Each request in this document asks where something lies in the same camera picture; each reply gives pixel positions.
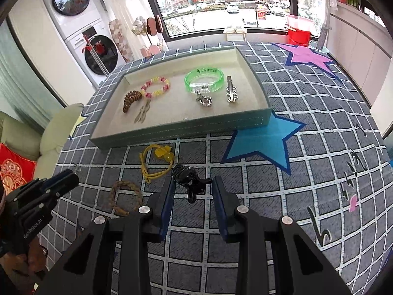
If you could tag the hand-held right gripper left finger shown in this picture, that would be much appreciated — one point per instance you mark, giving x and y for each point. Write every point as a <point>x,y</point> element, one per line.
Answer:
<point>167,202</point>

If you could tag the metal rod red tassel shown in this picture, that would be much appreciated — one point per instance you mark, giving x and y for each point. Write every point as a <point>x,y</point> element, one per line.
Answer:
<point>95,57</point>

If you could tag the green rectangular tray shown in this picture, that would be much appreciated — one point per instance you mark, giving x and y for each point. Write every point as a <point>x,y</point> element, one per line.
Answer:
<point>184,110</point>

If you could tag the silver hair clip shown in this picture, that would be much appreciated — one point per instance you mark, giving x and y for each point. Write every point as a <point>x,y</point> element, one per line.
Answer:
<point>231,89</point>

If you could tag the white flower ornament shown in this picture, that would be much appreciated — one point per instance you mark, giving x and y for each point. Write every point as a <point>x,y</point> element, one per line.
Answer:
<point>139,24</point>

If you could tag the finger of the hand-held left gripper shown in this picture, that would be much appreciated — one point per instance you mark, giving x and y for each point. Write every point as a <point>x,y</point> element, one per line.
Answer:
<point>30,186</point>
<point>71,182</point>

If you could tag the person's left hand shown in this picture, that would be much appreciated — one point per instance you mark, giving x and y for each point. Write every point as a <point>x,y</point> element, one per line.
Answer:
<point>36,256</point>

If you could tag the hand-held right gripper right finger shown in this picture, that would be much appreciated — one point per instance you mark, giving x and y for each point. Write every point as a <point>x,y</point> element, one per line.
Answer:
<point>219,206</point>

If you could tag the white shoes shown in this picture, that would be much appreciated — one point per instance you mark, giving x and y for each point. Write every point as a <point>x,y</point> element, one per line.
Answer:
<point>234,29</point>

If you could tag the white curtain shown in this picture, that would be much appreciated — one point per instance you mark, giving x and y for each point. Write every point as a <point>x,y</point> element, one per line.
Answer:
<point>126,0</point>

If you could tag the red bucket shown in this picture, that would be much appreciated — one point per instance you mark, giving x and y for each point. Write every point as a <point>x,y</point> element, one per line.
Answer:
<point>299,38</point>

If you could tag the checkered pink white bag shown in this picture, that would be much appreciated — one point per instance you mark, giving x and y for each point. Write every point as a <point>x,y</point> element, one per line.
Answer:
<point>121,40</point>

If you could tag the black hair claw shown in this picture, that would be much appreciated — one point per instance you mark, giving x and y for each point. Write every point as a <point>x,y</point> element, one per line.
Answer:
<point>187,178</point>

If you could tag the red patterned cushion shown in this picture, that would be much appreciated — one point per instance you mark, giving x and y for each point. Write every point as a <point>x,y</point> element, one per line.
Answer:
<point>15,166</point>

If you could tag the small gold hair clip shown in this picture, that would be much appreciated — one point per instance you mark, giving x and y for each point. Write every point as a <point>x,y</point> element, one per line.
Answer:
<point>142,112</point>

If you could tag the light green sofa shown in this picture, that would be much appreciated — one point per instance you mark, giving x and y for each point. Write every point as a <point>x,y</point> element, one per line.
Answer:
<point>55,129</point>

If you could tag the white washing machine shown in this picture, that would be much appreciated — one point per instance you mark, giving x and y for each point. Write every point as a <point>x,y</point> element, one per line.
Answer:
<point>101,55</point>

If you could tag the white low cabinet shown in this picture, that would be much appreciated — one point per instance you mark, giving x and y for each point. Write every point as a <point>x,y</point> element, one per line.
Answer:
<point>359,43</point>

